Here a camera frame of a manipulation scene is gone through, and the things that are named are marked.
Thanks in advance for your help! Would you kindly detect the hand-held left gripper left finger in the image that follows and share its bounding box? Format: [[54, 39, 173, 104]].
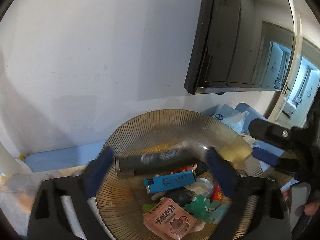
[[37, 146, 116, 240]]

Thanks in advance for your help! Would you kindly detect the blue tissue pack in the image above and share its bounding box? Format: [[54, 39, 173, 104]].
[[212, 104, 250, 135]]

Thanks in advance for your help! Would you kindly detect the white door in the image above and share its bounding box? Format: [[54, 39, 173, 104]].
[[266, 0, 305, 122]]

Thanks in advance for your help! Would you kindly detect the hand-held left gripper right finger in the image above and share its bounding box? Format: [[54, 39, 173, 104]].
[[206, 148, 290, 230]]

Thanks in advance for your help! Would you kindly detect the clear tape roll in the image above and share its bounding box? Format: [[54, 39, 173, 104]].
[[196, 177, 216, 196]]

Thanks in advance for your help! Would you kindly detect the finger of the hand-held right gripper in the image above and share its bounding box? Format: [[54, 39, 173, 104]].
[[252, 146, 301, 173], [248, 118, 300, 152]]

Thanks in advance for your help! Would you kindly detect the black rounded object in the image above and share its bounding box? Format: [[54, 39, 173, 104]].
[[164, 188, 198, 206]]

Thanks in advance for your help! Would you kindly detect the green plastic toy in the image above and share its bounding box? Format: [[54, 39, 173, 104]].
[[184, 194, 226, 225]]

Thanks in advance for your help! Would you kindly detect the blue lighter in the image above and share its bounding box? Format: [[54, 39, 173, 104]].
[[143, 170, 197, 194]]

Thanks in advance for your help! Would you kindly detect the printed mat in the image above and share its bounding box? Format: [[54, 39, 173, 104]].
[[0, 165, 100, 240]]

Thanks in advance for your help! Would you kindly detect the person's right hand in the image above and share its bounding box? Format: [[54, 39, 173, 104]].
[[304, 201, 320, 217]]

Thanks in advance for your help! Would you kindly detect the pink cartoon box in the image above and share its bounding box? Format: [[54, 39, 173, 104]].
[[143, 197, 198, 240]]

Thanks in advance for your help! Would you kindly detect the amber ribbed glass bowl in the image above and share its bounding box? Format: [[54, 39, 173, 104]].
[[95, 108, 265, 240]]

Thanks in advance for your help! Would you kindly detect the red packet with yellow print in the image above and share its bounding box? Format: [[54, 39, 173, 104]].
[[211, 183, 225, 202]]

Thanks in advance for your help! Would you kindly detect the dark grey tube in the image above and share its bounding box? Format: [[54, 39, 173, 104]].
[[115, 148, 201, 177]]

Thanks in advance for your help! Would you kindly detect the white curved post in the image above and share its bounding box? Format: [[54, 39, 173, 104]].
[[0, 140, 33, 178]]

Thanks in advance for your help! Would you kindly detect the black flat screen television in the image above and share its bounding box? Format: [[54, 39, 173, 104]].
[[184, 0, 295, 95]]

